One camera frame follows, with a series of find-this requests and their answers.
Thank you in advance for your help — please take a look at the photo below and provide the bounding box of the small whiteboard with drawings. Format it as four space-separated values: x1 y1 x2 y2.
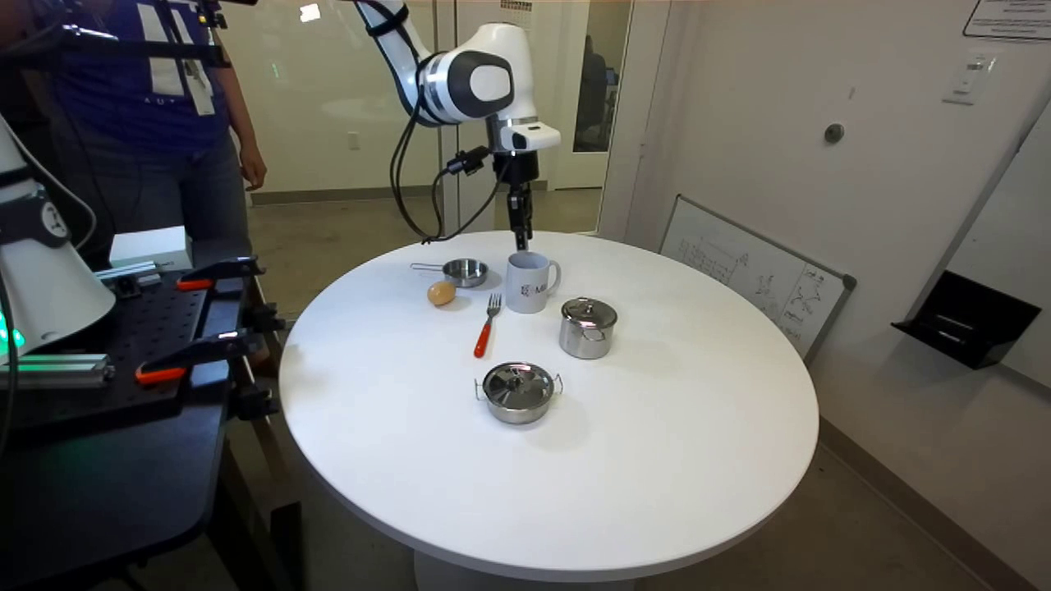
658 193 859 366

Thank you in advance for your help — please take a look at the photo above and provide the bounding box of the white wall switch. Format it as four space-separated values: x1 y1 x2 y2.
939 48 1000 111

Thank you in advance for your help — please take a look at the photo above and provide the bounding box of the steel pan with wire handle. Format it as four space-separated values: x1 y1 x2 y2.
410 257 491 291

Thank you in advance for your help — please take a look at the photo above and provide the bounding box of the white ceramic mug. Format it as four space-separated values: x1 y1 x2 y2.
503 245 566 320

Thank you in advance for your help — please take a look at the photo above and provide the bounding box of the bystander hand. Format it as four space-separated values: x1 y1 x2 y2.
237 134 273 196

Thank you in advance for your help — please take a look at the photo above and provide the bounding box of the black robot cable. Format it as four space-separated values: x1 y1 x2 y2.
383 111 520 245

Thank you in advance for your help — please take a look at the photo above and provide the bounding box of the paper wall sign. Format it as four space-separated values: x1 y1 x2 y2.
960 0 1051 46

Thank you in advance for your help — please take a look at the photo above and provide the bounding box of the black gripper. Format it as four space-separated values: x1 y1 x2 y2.
491 147 543 252

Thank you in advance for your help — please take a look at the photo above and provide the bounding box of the black clamp with orange handle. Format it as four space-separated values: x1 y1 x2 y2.
131 326 280 393
171 252 266 299

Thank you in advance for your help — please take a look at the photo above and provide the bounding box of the black equipment cart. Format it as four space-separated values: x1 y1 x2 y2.
0 257 293 591

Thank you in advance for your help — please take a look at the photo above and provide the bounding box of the brown bread roll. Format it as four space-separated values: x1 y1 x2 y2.
422 276 460 311

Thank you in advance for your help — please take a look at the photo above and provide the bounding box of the steel bowl with wire handles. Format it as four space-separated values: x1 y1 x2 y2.
472 359 566 426

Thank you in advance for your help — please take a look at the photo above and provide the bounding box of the person in blue shirt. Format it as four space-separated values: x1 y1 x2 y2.
0 0 273 269

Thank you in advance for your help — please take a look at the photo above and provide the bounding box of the steel cup with lid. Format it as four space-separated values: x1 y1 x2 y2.
556 295 623 366

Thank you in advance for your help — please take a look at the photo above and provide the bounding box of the silver spoon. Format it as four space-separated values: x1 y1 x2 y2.
469 290 508 366

